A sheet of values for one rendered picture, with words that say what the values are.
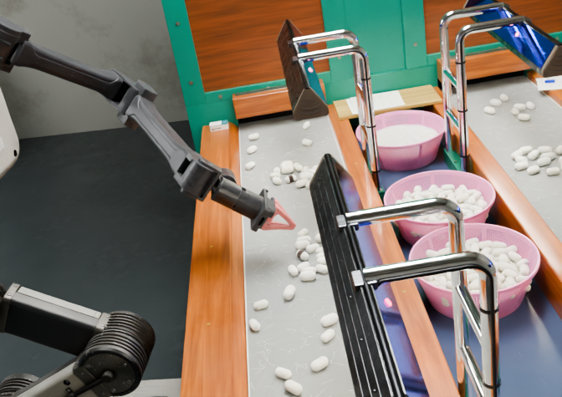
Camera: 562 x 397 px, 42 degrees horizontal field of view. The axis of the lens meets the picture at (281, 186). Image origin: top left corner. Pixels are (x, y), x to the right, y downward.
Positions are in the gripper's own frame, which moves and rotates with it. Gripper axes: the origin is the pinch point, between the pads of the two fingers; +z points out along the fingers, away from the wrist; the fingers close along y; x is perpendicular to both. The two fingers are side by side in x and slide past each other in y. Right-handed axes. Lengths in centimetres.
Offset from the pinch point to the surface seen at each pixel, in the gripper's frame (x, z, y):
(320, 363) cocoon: 4.0, 5.1, -40.9
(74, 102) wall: 127, -61, 309
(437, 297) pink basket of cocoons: -11.0, 26.1, -24.1
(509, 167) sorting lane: -32, 49, 25
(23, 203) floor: 153, -59, 214
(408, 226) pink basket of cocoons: -11.8, 25.4, 3.2
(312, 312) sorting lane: 5.1, 6.1, -23.0
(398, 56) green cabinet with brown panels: -34, 28, 86
